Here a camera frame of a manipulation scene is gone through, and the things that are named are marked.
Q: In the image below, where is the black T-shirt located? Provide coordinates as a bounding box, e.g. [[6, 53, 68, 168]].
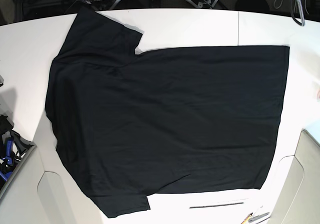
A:
[[45, 8, 290, 218]]

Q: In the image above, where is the black ruler strip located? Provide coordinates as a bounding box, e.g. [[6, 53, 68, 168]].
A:
[[189, 202, 244, 209]]

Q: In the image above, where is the blue and black equipment pile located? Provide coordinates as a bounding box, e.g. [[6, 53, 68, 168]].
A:
[[0, 114, 32, 189]]

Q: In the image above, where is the yellow handled tool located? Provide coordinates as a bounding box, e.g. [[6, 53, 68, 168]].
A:
[[241, 213, 253, 224]]

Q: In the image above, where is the braided metal hose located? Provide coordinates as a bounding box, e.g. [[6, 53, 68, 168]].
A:
[[289, 0, 306, 27]]

